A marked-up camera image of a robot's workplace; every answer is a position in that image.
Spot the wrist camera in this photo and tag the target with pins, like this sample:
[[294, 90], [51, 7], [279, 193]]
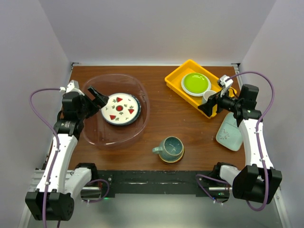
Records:
[[73, 86], [225, 82]]

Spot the yellow rimmed dark bowl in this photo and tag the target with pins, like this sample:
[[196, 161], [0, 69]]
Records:
[[172, 160]]

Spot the yellow plastic tray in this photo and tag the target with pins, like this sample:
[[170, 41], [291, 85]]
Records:
[[173, 81]]

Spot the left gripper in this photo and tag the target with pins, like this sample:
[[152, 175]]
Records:
[[100, 100]]

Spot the lime green plate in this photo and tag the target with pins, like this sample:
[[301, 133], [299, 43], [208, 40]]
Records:
[[196, 83]]

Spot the light blue mug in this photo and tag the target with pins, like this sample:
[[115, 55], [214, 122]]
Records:
[[206, 95]]

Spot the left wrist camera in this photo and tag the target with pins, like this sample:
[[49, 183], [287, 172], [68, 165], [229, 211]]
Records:
[[73, 86]]

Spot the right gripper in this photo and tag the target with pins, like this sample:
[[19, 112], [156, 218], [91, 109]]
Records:
[[207, 108]]

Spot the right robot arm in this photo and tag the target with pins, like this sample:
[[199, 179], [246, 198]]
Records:
[[258, 180]]

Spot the pale green rectangular dish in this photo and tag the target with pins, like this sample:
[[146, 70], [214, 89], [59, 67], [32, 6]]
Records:
[[229, 134]]

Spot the teal glazed mug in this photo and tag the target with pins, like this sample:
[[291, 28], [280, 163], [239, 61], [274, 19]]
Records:
[[171, 147]]

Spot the blue floral plate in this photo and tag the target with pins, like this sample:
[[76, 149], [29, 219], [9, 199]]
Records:
[[139, 108]]

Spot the aluminium frame rail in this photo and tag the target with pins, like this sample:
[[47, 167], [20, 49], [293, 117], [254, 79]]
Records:
[[26, 217]]

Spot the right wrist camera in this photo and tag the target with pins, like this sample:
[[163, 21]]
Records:
[[225, 82]]

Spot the clear plastic bin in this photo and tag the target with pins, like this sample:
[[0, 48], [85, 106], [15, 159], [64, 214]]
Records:
[[99, 132]]

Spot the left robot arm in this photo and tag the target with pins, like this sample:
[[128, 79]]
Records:
[[54, 197]]

